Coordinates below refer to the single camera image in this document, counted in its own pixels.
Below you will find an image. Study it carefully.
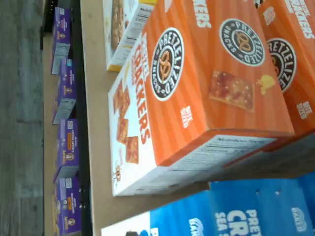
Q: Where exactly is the black metal shelf beam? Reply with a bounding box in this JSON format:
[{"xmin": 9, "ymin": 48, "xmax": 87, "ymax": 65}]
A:
[{"xmin": 70, "ymin": 0, "xmax": 92, "ymax": 236}]

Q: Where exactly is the orange pretzel crackers box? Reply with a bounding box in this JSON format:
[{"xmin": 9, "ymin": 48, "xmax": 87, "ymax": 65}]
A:
[
  {"xmin": 255, "ymin": 0, "xmax": 315, "ymax": 138},
  {"xmin": 141, "ymin": 0, "xmax": 296, "ymax": 173}
]

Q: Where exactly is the purple snack box orange label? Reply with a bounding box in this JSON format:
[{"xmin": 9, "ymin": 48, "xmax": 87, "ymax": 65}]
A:
[
  {"xmin": 53, "ymin": 118, "xmax": 80, "ymax": 184},
  {"xmin": 51, "ymin": 176, "xmax": 83, "ymax": 236}
]

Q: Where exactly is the yellow white granola box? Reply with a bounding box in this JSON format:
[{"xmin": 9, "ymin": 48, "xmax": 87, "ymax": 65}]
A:
[{"xmin": 102, "ymin": 0, "xmax": 158, "ymax": 72}]

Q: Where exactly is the white snack box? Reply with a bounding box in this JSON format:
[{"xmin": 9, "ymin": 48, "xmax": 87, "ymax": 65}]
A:
[{"xmin": 100, "ymin": 211, "xmax": 151, "ymax": 236}]

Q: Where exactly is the blue pretzel crisps box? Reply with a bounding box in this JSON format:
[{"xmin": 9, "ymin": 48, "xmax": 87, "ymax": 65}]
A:
[{"xmin": 149, "ymin": 172, "xmax": 315, "ymax": 236}]

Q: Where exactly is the black metal shelf post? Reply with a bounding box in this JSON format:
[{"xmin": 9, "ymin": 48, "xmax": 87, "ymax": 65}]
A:
[{"xmin": 43, "ymin": 0, "xmax": 58, "ymax": 37}]

